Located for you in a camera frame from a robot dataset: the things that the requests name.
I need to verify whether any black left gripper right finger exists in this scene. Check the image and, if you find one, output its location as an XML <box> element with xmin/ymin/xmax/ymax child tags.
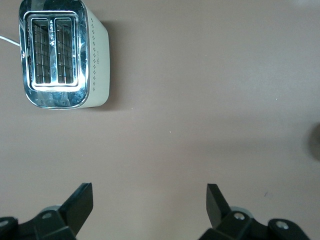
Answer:
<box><xmin>199</xmin><ymin>183</ymin><xmax>270</xmax><ymax>240</ymax></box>

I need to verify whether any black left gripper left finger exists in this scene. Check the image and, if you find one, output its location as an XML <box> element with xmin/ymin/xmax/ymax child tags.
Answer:
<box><xmin>17</xmin><ymin>182</ymin><xmax>94</xmax><ymax>240</ymax></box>

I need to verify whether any cream and chrome toaster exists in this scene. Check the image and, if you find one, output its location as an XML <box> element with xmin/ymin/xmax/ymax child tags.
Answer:
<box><xmin>18</xmin><ymin>0</ymin><xmax>110</xmax><ymax>110</ymax></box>

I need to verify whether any white toaster cable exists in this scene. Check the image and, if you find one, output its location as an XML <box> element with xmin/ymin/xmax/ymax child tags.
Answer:
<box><xmin>0</xmin><ymin>34</ymin><xmax>21</xmax><ymax>47</ymax></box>

